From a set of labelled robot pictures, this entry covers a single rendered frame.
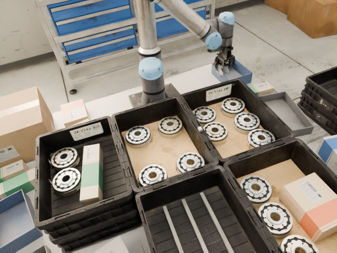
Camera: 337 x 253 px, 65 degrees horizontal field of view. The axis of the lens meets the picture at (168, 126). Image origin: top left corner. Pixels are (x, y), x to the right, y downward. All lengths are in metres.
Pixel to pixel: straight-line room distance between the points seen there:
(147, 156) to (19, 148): 0.60
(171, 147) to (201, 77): 0.69
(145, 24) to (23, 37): 2.50
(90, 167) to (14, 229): 0.40
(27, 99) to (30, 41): 2.28
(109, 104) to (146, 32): 0.47
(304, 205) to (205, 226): 0.30
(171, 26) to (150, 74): 1.75
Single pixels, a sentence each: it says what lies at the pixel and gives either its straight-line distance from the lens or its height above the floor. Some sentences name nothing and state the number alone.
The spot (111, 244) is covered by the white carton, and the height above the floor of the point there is 0.79.
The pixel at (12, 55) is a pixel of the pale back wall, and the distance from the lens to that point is 3.77.
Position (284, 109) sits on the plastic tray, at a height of 0.70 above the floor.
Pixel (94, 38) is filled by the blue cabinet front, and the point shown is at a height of 0.51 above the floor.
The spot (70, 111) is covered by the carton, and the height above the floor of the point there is 0.77.
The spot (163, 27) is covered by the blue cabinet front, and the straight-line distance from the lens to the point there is 2.95.
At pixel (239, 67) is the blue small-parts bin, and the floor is 0.74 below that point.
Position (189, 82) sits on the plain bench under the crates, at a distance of 1.62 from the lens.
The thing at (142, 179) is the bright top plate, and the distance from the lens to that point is 0.96.
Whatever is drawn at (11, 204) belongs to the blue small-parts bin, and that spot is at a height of 0.72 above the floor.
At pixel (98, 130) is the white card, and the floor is 0.88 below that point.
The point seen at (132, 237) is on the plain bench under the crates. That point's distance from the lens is 1.05.
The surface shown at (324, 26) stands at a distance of 3.78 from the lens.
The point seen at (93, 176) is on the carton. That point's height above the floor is 0.89.
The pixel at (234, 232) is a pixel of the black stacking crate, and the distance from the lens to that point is 0.90.
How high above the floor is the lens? 1.65
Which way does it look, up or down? 45 degrees down
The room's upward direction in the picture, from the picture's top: 7 degrees counter-clockwise
